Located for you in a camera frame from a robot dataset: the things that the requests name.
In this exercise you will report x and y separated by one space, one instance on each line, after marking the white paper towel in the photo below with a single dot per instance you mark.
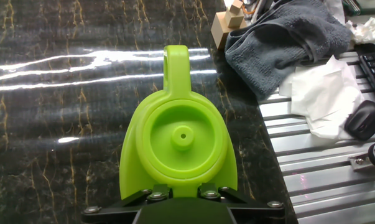
327 99

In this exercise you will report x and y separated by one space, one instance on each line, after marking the black marble pattern mat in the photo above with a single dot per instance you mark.
50 124

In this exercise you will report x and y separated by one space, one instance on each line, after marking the grey towel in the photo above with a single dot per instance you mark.
277 46

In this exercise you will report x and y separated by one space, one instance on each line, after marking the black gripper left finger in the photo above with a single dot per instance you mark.
125 207

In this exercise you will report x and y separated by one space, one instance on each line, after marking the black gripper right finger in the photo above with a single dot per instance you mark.
255 210

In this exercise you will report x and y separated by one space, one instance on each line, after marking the black computer mouse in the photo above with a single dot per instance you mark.
364 119

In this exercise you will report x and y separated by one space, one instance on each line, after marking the flat white paper sheet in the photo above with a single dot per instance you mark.
335 9

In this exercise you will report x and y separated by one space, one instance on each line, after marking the lime green watering can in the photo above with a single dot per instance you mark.
181 137

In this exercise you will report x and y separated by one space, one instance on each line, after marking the wooden block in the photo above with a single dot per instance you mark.
223 29

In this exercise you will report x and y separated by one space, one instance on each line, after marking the reflective aluminium frame beam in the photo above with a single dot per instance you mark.
263 7

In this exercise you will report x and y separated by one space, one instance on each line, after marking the crumpled white tissue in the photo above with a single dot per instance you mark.
367 31

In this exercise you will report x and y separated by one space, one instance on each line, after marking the aluminium camera mount bar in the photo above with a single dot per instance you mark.
362 161

